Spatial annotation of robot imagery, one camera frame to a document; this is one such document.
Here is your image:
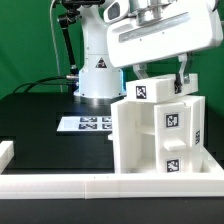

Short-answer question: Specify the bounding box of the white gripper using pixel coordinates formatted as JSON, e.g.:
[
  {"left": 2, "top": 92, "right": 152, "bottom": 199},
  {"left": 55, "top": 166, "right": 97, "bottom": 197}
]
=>
[{"left": 104, "top": 0, "right": 223, "bottom": 93}]

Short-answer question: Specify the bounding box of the white cabinet top block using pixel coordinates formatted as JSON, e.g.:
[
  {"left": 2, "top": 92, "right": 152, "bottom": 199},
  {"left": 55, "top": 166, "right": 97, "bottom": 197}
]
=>
[{"left": 126, "top": 73, "right": 198, "bottom": 103}]

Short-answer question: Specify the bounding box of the white cabinet body box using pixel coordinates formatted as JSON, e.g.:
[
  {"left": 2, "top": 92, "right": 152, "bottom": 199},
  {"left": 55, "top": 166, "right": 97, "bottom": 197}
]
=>
[{"left": 111, "top": 95, "right": 205, "bottom": 173}]

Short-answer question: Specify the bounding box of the white cabinet door panel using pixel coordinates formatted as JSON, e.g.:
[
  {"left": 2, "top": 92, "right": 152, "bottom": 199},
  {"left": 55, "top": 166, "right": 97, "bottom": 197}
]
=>
[{"left": 108, "top": 133, "right": 113, "bottom": 141}]

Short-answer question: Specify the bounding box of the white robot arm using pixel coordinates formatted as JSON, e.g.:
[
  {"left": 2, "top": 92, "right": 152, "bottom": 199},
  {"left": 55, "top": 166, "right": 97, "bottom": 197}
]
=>
[{"left": 79, "top": 0, "right": 223, "bottom": 103}]

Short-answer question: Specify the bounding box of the white fiducial marker sheet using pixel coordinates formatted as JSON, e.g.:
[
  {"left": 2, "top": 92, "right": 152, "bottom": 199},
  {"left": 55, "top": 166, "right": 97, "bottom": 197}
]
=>
[{"left": 57, "top": 116, "right": 112, "bottom": 132}]

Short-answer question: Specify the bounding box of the white U-shaped obstacle fence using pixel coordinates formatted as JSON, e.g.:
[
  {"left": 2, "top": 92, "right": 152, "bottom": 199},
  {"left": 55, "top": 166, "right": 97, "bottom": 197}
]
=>
[{"left": 0, "top": 141, "right": 224, "bottom": 199}]

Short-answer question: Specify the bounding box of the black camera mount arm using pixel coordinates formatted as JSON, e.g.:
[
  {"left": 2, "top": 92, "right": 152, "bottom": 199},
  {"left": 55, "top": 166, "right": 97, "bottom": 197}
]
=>
[{"left": 53, "top": 0, "right": 105, "bottom": 77}]

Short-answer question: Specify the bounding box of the black cable bundle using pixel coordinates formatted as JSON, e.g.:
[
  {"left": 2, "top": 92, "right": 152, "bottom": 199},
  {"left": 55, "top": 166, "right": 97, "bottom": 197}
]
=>
[{"left": 12, "top": 75, "right": 80, "bottom": 94}]

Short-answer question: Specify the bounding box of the white cable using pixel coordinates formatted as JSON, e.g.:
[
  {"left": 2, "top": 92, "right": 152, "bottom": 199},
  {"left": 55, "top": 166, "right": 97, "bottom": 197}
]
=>
[{"left": 49, "top": 0, "right": 64, "bottom": 94}]

